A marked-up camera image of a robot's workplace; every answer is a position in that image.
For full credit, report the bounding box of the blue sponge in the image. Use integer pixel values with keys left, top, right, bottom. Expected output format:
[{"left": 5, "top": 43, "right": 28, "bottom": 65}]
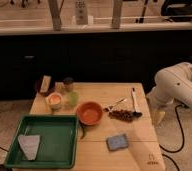
[{"left": 106, "top": 134, "right": 129, "bottom": 151}]

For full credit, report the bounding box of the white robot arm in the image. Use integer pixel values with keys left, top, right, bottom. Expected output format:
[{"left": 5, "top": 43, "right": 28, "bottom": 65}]
[{"left": 146, "top": 62, "right": 192, "bottom": 125}]

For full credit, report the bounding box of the green plastic tray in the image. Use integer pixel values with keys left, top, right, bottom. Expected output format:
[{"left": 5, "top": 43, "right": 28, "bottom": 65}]
[{"left": 4, "top": 115, "right": 79, "bottom": 169}]

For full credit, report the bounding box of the bunch of dark grapes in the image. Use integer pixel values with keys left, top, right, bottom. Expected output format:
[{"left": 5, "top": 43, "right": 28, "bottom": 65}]
[{"left": 109, "top": 110, "right": 134, "bottom": 122}]

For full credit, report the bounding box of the metal fork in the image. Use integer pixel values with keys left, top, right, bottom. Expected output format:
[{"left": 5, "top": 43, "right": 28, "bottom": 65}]
[{"left": 103, "top": 98, "right": 126, "bottom": 112}]

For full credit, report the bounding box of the orange bowl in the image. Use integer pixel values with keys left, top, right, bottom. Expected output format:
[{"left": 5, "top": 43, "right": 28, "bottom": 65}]
[{"left": 76, "top": 102, "right": 103, "bottom": 126}]

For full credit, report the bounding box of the dark green pepper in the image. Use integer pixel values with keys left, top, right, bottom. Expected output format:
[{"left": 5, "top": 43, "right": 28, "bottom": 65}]
[{"left": 79, "top": 122, "right": 86, "bottom": 139}]

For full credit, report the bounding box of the green plastic cup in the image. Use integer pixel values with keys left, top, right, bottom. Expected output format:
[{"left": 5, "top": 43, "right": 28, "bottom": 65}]
[{"left": 67, "top": 91, "right": 78, "bottom": 107}]

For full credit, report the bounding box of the dark lidded spice jar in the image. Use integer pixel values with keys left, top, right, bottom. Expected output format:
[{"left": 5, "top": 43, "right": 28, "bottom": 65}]
[{"left": 63, "top": 77, "right": 74, "bottom": 92}]

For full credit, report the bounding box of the small cup with orange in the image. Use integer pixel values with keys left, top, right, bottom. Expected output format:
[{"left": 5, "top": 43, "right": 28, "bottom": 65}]
[{"left": 46, "top": 92, "right": 62, "bottom": 110}]

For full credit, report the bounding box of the dark plate with block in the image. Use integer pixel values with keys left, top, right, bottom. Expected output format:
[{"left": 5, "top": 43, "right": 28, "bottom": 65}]
[{"left": 34, "top": 75, "right": 55, "bottom": 96}]

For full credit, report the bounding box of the grey folded cloth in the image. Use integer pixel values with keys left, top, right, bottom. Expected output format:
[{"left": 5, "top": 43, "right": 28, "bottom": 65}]
[{"left": 18, "top": 135, "right": 40, "bottom": 160}]

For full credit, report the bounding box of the black power cable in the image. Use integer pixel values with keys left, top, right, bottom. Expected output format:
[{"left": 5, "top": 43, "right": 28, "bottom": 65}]
[{"left": 158, "top": 103, "right": 187, "bottom": 171}]

